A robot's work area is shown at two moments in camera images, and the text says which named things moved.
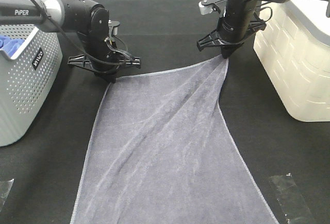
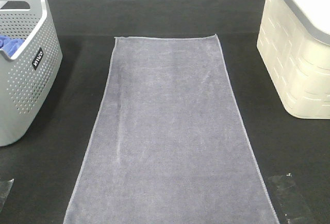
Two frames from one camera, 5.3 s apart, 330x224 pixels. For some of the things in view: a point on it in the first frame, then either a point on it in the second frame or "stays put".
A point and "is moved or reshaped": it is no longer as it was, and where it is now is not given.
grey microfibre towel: (161, 153) is moved or reshaped
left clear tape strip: (5, 187) stays put
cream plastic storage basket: (294, 51) stays put
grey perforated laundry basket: (26, 78) stays put
